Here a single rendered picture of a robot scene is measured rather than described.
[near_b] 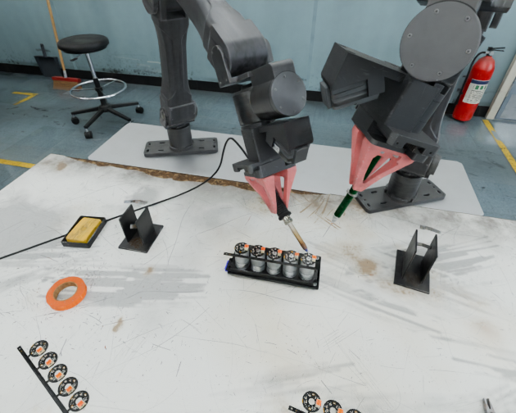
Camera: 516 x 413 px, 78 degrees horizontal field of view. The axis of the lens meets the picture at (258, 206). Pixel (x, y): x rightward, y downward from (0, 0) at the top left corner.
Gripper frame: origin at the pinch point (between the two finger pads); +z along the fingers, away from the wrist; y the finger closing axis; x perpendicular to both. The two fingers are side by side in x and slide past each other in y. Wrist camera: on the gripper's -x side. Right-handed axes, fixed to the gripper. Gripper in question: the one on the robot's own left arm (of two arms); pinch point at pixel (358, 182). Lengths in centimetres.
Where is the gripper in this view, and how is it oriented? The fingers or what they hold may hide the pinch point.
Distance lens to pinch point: 44.8
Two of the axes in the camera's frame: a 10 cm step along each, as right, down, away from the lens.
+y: 1.2, 6.3, -7.7
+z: -3.3, 7.6, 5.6
